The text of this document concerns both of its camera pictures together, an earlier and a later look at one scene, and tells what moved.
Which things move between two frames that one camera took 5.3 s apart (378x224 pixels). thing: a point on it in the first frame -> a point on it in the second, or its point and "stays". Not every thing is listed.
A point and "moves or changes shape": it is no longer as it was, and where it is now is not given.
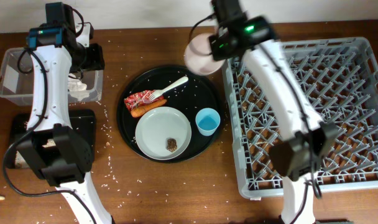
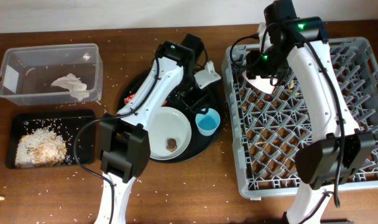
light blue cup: (207, 120) stays
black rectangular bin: (83, 121) stays
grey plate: (156, 126) stays
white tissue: (76, 88) stays
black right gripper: (212, 43) -> (253, 67)
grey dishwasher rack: (346, 82) stays
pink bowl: (198, 56) moves or changes shape
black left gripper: (98, 62) -> (197, 102)
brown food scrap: (171, 144) stays
